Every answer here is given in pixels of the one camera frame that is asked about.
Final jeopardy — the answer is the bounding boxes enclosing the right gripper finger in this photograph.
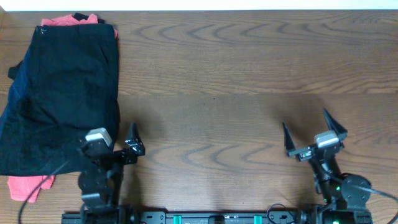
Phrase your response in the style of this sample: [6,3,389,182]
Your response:
[282,123,299,156]
[323,108,348,141]

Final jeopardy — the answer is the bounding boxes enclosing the black shorts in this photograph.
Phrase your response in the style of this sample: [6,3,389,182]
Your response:
[0,23,121,177]

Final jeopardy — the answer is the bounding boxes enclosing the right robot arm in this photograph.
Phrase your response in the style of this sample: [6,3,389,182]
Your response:
[282,110,373,223]

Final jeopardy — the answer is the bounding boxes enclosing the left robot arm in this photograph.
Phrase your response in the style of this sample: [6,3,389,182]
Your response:
[78,123,146,223]

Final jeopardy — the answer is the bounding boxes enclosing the red garment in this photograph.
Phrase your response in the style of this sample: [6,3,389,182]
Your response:
[7,14,118,203]

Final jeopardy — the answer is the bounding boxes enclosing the navy blue garment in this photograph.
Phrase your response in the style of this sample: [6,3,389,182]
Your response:
[1,47,31,132]

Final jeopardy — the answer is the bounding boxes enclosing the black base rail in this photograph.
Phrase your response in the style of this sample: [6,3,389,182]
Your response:
[61,210,373,224]

